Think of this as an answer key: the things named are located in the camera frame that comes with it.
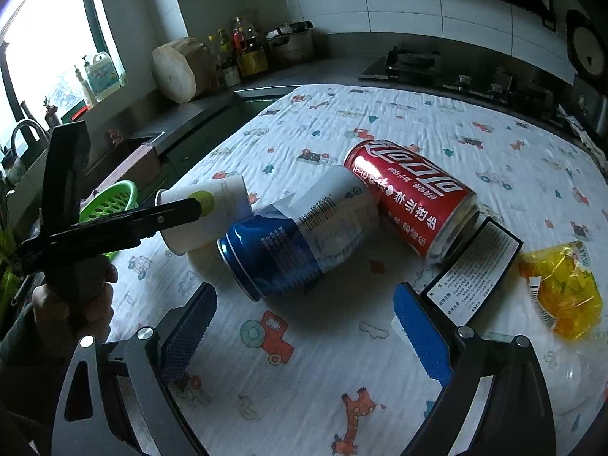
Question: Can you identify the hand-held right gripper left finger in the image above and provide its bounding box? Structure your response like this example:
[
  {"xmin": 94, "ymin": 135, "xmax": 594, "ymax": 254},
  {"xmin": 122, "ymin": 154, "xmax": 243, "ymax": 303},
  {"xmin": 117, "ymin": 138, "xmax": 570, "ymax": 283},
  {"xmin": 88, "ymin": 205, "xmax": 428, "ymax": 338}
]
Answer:
[{"xmin": 51, "ymin": 282, "xmax": 218, "ymax": 456}]

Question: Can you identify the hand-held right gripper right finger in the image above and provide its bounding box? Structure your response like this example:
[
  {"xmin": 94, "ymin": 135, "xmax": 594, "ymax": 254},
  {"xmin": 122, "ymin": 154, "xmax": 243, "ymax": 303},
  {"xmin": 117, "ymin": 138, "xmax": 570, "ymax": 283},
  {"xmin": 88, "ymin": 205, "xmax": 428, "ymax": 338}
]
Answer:
[{"xmin": 393, "ymin": 282, "xmax": 556, "ymax": 456}]

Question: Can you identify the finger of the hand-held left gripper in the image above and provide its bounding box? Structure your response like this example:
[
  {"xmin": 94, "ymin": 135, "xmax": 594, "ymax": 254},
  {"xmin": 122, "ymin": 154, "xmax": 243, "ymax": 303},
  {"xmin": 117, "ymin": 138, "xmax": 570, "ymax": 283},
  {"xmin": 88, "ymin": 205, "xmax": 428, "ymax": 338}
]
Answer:
[
  {"xmin": 40, "ymin": 121, "xmax": 92, "ymax": 242},
  {"xmin": 47, "ymin": 198, "xmax": 203, "ymax": 268}
]

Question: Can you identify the green plastic basket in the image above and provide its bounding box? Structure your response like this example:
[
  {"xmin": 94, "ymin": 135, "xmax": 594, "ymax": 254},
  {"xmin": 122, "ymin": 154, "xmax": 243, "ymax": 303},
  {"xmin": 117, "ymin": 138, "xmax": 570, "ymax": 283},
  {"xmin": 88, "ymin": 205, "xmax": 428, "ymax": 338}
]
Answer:
[{"xmin": 78, "ymin": 179, "xmax": 139, "ymax": 260}]

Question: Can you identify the white paper cup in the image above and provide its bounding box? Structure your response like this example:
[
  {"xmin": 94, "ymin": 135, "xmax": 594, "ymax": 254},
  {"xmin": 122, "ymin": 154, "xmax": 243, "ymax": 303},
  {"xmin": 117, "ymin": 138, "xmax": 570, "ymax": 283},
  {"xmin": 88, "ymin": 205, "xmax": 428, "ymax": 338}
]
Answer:
[{"xmin": 156, "ymin": 173, "xmax": 252, "ymax": 255}]

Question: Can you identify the blue drink can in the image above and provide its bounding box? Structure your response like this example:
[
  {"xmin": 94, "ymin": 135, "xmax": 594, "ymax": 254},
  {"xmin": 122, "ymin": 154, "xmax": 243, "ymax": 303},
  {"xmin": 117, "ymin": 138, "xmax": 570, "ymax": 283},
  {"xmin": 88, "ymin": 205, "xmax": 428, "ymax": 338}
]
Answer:
[{"xmin": 217, "ymin": 169, "xmax": 381, "ymax": 301}]

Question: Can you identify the yellow plastic wrapper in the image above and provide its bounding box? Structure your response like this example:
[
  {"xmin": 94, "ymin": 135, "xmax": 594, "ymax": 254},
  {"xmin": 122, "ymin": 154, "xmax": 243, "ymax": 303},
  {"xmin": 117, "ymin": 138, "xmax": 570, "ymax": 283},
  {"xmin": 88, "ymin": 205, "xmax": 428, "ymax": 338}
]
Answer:
[{"xmin": 518, "ymin": 241, "xmax": 604, "ymax": 341}]

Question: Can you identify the person's left forearm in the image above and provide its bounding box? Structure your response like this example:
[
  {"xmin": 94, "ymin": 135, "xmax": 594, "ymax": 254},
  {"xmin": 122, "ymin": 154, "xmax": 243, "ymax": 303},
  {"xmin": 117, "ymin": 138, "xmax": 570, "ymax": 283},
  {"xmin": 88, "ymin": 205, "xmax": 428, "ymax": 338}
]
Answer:
[{"xmin": 0, "ymin": 313, "xmax": 77, "ymax": 442}]

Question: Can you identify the person's left hand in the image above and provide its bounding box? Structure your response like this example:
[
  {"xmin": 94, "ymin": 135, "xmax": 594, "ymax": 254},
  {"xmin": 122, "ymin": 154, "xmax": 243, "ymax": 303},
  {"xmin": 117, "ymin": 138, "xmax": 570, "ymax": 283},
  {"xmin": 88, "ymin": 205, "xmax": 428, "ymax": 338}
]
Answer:
[{"xmin": 31, "ymin": 261, "xmax": 119, "ymax": 339}]

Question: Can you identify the pink towel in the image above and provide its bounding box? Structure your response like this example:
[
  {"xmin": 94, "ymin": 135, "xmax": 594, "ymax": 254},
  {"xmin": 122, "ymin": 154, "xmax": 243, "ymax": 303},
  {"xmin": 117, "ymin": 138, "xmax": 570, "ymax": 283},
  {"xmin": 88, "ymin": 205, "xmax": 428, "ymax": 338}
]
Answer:
[{"xmin": 121, "ymin": 141, "xmax": 161, "ymax": 187}]

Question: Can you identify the steel faucet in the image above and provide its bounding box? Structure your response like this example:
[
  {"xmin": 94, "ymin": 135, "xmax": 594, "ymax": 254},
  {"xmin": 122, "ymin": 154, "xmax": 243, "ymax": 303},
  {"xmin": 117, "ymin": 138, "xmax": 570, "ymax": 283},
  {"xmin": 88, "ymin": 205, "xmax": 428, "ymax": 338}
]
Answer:
[{"xmin": 9, "ymin": 120, "xmax": 51, "ymax": 172}]

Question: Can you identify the steel sink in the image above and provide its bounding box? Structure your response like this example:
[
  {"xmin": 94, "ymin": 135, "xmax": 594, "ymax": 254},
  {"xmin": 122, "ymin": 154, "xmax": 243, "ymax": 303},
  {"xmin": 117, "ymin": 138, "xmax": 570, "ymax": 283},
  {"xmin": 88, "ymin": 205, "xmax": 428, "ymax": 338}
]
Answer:
[{"xmin": 85, "ymin": 130, "xmax": 165, "ymax": 186}]

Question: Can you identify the black box with white label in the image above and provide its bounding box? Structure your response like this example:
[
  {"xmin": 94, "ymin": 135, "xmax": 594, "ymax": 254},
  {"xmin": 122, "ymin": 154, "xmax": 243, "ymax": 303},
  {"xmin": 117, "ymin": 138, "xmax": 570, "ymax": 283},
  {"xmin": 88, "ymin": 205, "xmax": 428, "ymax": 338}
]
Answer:
[{"xmin": 424, "ymin": 217, "xmax": 523, "ymax": 328}]

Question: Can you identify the small white pump bottle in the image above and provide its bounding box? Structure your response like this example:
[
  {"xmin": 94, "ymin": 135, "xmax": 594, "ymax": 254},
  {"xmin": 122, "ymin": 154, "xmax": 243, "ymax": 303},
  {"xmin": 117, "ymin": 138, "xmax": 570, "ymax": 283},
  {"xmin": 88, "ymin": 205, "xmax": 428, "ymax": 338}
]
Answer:
[{"xmin": 75, "ymin": 57, "xmax": 96, "ymax": 108}]

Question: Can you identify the printed cartoon tablecloth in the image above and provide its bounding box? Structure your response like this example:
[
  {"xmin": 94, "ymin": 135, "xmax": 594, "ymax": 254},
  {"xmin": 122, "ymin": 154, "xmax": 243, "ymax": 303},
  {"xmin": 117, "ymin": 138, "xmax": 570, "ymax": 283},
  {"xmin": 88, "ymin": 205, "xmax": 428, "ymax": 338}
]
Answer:
[{"xmin": 102, "ymin": 83, "xmax": 608, "ymax": 456}]

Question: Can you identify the green kitchen cabinet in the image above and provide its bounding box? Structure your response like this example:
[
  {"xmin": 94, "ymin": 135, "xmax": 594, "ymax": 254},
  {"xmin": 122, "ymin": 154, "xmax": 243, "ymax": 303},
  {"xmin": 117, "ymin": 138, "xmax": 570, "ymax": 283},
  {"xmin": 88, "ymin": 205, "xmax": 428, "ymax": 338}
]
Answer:
[{"xmin": 166, "ymin": 86, "xmax": 296, "ymax": 182}]

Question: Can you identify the white detergent bottle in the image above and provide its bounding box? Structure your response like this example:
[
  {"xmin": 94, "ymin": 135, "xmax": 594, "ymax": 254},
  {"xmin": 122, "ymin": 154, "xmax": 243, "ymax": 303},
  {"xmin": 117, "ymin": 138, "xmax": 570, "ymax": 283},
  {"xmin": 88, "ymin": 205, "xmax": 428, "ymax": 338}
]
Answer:
[{"xmin": 90, "ymin": 52, "xmax": 122, "ymax": 102}]

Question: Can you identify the red drink can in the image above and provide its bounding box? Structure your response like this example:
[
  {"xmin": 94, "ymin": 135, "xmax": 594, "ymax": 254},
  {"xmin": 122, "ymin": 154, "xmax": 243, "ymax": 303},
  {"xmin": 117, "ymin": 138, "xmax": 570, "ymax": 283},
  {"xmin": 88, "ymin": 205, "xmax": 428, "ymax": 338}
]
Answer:
[{"xmin": 343, "ymin": 140, "xmax": 480, "ymax": 264}]

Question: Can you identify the window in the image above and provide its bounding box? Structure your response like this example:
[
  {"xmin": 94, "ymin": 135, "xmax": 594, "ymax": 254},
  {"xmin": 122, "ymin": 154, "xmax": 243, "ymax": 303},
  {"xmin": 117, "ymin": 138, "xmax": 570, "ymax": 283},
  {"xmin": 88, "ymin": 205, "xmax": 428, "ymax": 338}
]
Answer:
[{"xmin": 0, "ymin": 0, "xmax": 129, "ymax": 153}]

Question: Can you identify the round wooden chopping block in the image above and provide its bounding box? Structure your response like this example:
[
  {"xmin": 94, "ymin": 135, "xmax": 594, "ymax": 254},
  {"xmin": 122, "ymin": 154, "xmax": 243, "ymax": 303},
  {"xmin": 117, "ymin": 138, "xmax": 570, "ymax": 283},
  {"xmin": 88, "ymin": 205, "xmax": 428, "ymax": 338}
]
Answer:
[{"xmin": 152, "ymin": 37, "xmax": 212, "ymax": 104}]

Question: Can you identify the metal pressure cooker pot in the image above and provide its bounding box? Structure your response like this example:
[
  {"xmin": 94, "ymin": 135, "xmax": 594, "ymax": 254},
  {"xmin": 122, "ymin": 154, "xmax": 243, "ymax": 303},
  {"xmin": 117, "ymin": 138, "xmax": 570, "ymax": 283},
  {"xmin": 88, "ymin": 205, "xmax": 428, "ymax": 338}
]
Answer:
[{"xmin": 265, "ymin": 21, "xmax": 315, "ymax": 68}]

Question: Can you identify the black gas stove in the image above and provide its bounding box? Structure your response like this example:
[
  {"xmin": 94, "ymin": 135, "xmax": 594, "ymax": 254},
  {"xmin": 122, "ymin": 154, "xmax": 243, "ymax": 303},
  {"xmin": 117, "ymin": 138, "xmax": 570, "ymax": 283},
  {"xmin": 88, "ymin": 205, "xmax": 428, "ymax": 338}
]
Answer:
[{"xmin": 358, "ymin": 47, "xmax": 537, "ymax": 101}]

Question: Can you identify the black rice cooker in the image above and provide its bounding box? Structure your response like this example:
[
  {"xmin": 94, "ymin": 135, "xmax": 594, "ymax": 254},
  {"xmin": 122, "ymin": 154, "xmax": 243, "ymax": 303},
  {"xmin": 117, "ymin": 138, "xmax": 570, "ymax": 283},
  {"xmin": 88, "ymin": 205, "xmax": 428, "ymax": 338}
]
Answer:
[{"xmin": 565, "ymin": 9, "xmax": 608, "ymax": 130}]

